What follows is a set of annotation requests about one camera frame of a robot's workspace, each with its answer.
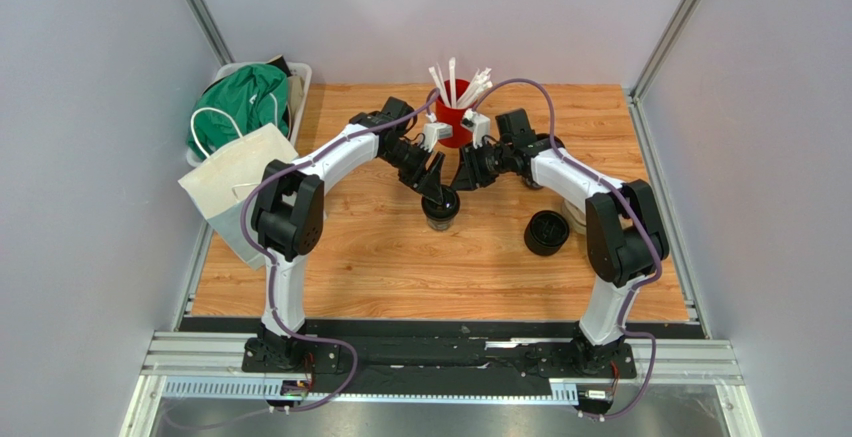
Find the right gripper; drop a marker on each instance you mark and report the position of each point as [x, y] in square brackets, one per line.
[471, 170]

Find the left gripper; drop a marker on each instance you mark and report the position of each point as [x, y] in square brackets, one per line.
[431, 184]

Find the stack of black lids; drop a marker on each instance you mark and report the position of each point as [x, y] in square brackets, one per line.
[546, 233]

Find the white paper bag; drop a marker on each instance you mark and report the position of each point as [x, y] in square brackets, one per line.
[220, 184]

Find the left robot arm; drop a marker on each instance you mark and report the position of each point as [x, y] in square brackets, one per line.
[287, 211]

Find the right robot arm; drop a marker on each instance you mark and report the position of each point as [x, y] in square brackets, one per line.
[625, 239]

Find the red straw cup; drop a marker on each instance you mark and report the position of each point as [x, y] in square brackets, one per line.
[453, 116]

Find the white wrapped straws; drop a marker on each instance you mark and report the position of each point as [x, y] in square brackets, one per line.
[480, 81]

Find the cardboard cup carrier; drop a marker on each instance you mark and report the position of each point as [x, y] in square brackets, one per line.
[574, 216]

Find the green cloth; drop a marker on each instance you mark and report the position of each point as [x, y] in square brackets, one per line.
[244, 101]

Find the white plastic bin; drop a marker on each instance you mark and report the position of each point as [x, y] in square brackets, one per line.
[299, 77]

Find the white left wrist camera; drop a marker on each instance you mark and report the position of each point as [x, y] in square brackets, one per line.
[433, 131]

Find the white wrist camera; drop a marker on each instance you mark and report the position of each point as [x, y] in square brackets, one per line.
[477, 124]
[433, 131]

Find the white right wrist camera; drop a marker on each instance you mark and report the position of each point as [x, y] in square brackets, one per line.
[477, 124]

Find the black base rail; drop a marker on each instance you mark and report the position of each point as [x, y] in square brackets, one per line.
[461, 364]

